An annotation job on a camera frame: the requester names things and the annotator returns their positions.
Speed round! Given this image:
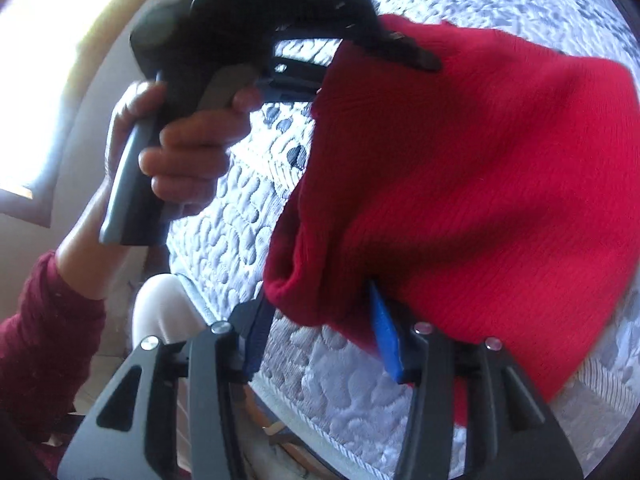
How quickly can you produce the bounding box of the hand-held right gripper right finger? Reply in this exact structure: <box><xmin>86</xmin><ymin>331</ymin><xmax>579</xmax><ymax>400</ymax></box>
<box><xmin>367</xmin><ymin>280</ymin><xmax>585</xmax><ymax>480</ymax></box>

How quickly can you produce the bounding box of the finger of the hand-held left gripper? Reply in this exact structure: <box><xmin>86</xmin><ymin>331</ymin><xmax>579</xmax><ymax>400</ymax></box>
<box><xmin>345</xmin><ymin>12</ymin><xmax>443</xmax><ymax>73</ymax></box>
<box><xmin>260</xmin><ymin>54</ymin><xmax>332</xmax><ymax>98</ymax></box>

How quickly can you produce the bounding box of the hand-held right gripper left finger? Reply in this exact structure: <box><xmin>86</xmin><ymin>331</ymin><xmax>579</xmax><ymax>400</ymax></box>
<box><xmin>56</xmin><ymin>297</ymin><xmax>277</xmax><ymax>480</ymax></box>

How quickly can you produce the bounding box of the red knit sweater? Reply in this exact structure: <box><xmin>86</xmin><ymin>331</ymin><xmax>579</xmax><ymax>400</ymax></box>
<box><xmin>262</xmin><ymin>14</ymin><xmax>640</xmax><ymax>428</ymax></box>

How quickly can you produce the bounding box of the person's left hand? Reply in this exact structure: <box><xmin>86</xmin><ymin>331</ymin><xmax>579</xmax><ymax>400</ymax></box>
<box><xmin>104</xmin><ymin>80</ymin><xmax>265</xmax><ymax>222</ymax></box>

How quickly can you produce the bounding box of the person's white trouser leg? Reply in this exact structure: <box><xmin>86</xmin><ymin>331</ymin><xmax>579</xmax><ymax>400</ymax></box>
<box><xmin>131</xmin><ymin>274</ymin><xmax>212</xmax><ymax>347</ymax></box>

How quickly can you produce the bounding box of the white quilted leaf-print bedspread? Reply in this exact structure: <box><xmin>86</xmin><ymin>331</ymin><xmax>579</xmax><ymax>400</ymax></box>
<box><xmin>162</xmin><ymin>0</ymin><xmax>640</xmax><ymax>480</ymax></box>

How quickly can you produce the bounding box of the wooden framed window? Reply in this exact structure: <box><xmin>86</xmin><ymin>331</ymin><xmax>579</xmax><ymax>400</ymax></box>
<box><xmin>0</xmin><ymin>0</ymin><xmax>173</xmax><ymax>228</ymax></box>

